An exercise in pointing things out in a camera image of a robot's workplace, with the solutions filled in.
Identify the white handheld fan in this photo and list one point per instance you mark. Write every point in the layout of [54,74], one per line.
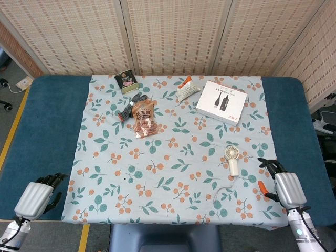
[232,160]

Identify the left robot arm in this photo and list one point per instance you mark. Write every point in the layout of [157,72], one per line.
[13,235]

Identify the white floor socket box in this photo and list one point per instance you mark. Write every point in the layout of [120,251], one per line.
[24,82]

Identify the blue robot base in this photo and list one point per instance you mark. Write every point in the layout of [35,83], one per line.
[165,239]

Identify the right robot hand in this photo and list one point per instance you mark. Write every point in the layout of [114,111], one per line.
[286,187]

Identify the grey rolled socks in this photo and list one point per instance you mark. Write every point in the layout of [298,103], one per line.
[130,107]

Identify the white power strip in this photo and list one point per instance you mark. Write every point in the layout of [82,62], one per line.
[322,125]

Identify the orange snack bag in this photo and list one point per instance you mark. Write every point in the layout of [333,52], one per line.
[144,119]

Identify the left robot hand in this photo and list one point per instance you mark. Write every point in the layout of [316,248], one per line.
[32,198]

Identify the woven folding screen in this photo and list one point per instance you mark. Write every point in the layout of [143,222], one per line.
[168,36]

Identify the white orange snack packet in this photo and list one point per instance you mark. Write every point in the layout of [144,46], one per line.
[187,89]

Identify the floral tablecloth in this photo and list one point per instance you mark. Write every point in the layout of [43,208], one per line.
[173,149]

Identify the office chair wheel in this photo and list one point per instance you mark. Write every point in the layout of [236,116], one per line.
[8,106]

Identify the dark green tin can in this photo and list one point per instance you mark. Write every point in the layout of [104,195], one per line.
[127,81]

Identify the white product box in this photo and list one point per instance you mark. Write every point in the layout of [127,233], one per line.
[222,102]

